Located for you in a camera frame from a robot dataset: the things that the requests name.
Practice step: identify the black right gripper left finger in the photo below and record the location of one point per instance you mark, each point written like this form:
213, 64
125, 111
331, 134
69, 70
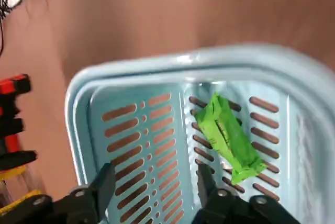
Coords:
86, 205

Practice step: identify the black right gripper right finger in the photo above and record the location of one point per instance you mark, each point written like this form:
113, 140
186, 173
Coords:
227, 208

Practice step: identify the green snack packet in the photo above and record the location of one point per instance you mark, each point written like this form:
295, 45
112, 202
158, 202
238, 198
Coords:
230, 140

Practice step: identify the black orange barcode scanner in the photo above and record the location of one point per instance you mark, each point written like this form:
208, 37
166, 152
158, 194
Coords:
15, 81

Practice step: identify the light blue plastic basket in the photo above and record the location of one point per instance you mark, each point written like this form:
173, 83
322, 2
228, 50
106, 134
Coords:
170, 72

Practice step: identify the yellow tea bottle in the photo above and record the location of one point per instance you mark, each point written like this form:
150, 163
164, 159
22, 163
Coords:
21, 199
13, 172

